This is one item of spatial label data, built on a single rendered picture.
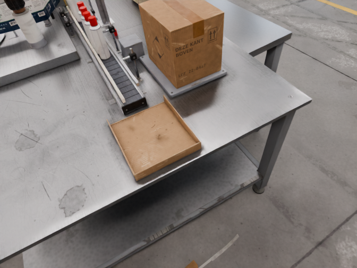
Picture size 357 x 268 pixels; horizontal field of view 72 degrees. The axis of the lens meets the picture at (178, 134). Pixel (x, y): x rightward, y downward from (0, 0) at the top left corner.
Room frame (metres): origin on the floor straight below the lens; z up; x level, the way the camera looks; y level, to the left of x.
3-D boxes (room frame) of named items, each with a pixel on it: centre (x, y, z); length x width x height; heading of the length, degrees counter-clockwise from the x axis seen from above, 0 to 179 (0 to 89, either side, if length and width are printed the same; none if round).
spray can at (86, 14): (1.20, 0.35, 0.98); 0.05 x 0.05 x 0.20
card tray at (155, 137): (0.62, 0.10, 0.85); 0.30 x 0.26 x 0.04; 23
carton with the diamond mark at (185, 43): (1.04, -0.07, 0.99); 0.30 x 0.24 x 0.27; 23
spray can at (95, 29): (1.14, 0.32, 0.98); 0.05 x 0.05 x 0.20
